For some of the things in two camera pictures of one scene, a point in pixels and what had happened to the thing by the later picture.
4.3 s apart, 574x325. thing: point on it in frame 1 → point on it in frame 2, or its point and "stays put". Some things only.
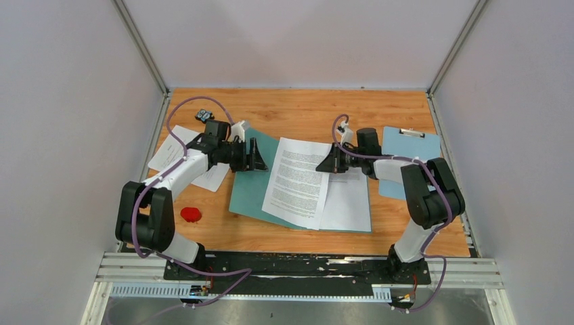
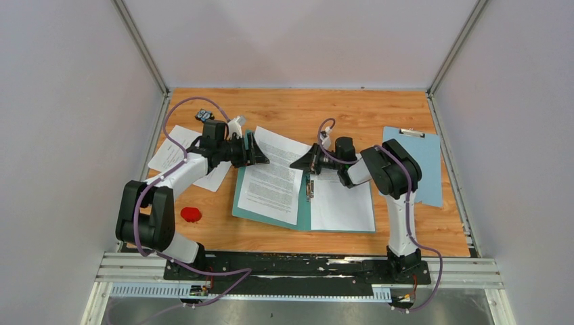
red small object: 191,214 stays put
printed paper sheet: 177,143 stays put
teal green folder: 250,187 → 304,220
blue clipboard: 406,142 stays put
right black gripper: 332,162 → 310,161
